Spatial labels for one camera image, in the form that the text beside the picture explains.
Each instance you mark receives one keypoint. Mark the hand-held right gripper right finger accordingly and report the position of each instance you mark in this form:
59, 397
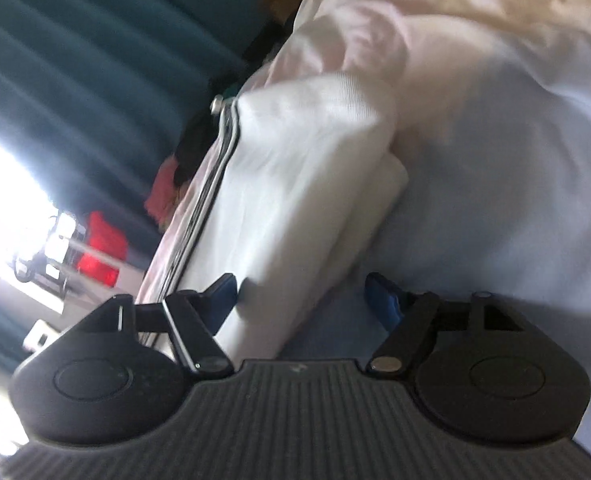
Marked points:
383, 302

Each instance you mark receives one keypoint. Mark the pink and cream bed blanket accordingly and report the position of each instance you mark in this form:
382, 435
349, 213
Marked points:
500, 160

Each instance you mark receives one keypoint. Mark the red garment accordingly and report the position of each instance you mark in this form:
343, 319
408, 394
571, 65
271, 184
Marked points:
103, 247

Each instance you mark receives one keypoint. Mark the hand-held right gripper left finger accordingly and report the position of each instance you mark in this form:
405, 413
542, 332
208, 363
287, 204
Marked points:
222, 294

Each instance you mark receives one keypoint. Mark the pile of dark clothes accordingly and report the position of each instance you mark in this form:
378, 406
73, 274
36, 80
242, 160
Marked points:
200, 135

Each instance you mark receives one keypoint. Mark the cream zip-up hoodie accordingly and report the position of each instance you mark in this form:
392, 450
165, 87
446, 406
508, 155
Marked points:
295, 200

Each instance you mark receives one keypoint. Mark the window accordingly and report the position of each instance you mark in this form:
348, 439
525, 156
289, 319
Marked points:
10, 200

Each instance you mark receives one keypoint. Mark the pink cloth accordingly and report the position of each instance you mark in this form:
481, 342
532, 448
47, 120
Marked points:
163, 195

